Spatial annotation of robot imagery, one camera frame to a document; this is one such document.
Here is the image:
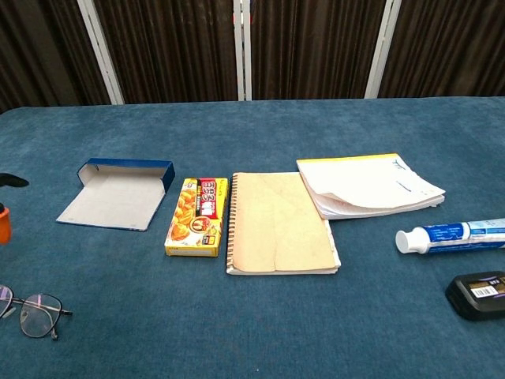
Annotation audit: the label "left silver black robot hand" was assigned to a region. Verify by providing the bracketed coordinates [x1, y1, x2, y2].
[0, 172, 30, 246]

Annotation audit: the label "eyeglasses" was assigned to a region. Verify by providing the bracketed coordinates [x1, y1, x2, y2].
[0, 284, 73, 341]

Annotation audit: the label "grey blue-edged case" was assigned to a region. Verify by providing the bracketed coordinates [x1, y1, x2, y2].
[55, 158, 175, 231]

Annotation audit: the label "dark curtain divider panel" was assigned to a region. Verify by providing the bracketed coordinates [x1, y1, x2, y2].
[365, 0, 505, 99]
[242, 0, 395, 102]
[0, 0, 125, 114]
[77, 0, 245, 106]

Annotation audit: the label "yellow curry roux box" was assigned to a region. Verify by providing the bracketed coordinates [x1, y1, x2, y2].
[164, 177, 230, 258]

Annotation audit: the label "blue felt table cover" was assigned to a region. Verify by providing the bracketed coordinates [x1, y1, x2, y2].
[0, 94, 505, 379]

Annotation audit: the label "tan spiral notebook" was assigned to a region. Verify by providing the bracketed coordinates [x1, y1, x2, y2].
[225, 171, 342, 276]

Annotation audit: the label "white notepad yellow binding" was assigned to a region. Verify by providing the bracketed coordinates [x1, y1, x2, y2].
[296, 152, 447, 221]

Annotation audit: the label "blue white toothpaste tube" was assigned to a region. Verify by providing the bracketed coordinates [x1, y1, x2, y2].
[395, 217, 505, 255]

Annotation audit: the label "black bottle with red cap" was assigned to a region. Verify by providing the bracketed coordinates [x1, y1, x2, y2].
[444, 270, 505, 321]

